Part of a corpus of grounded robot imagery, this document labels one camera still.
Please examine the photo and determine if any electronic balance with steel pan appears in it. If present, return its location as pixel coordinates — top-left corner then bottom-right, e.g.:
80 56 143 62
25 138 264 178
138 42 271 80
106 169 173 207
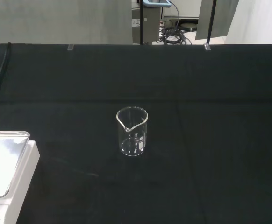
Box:
0 131 41 224

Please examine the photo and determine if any blue-rimmed device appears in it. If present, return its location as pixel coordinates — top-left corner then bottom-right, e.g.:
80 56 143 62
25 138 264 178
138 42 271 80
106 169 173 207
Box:
142 0 172 7

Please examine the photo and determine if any black tripod leg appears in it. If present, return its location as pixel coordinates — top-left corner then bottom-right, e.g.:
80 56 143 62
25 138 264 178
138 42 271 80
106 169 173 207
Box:
206 0 218 45
139 0 143 45

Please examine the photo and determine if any grey hanging panel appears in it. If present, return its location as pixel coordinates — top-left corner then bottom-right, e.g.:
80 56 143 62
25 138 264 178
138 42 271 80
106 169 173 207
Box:
195 0 240 41

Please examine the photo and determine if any bundle of black cables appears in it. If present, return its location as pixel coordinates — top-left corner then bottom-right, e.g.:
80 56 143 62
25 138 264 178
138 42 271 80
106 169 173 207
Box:
156 18 199 46

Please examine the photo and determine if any grey metal cabinet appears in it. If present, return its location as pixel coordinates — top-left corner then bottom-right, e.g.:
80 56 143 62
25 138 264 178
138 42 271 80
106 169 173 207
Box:
131 0 164 45

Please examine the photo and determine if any black bench cloth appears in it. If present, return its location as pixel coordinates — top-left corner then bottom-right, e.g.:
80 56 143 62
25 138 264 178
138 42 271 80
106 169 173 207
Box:
0 42 272 224

